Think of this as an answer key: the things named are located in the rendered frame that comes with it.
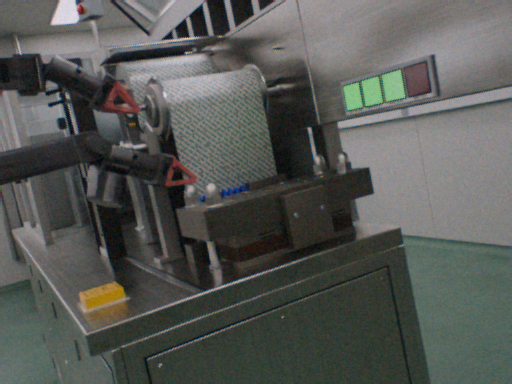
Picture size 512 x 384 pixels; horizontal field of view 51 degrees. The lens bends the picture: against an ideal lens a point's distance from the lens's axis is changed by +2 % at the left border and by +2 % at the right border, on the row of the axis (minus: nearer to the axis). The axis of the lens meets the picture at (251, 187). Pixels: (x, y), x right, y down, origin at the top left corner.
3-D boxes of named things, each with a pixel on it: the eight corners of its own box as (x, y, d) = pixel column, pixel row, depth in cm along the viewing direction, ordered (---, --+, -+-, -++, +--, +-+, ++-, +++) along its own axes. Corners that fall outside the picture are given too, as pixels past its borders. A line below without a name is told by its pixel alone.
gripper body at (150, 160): (165, 185, 111) (130, 177, 107) (151, 185, 120) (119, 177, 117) (172, 155, 111) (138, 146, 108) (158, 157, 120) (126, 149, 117)
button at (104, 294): (81, 304, 102) (78, 292, 102) (117, 292, 105) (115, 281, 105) (87, 312, 96) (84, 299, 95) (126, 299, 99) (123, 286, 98)
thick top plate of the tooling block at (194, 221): (181, 235, 114) (175, 208, 113) (331, 193, 131) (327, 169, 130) (209, 242, 99) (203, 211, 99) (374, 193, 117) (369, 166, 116)
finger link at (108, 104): (135, 122, 118) (94, 102, 115) (129, 127, 125) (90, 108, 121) (147, 96, 119) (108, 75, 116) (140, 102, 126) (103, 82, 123)
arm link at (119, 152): (106, 138, 108) (99, 145, 113) (100, 171, 106) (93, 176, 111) (139, 147, 111) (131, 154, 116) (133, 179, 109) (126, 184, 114)
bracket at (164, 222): (152, 263, 127) (123, 137, 124) (178, 255, 130) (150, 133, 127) (158, 266, 123) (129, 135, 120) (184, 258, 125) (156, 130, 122)
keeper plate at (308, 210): (289, 249, 107) (279, 196, 106) (329, 236, 111) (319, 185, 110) (296, 250, 105) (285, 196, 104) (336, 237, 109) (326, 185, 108)
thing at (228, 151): (189, 206, 119) (171, 125, 117) (277, 183, 129) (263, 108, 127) (189, 206, 118) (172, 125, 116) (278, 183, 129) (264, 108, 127)
